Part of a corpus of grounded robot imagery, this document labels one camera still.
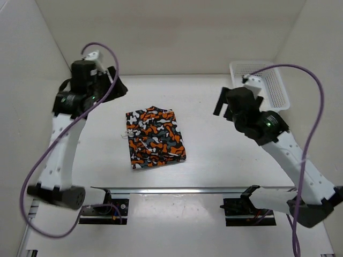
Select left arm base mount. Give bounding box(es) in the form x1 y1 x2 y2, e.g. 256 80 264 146
79 190 129 225

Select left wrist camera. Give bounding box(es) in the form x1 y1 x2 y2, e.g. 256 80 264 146
82 50 112 81

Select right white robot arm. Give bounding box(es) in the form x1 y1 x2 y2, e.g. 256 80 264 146
214 87 342 228

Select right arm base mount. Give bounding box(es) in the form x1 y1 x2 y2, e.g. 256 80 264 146
220 185 276 227

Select white plastic basket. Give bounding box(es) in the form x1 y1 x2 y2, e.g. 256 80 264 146
229 61 290 112

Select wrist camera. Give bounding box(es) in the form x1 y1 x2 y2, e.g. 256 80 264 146
82 50 112 81
242 74 264 97

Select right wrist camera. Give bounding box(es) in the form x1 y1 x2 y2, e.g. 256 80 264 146
242 74 264 97

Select orange camouflage shorts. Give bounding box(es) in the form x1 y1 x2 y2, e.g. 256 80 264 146
125 106 187 169

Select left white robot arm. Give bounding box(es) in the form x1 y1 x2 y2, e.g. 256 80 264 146
27 59 128 210

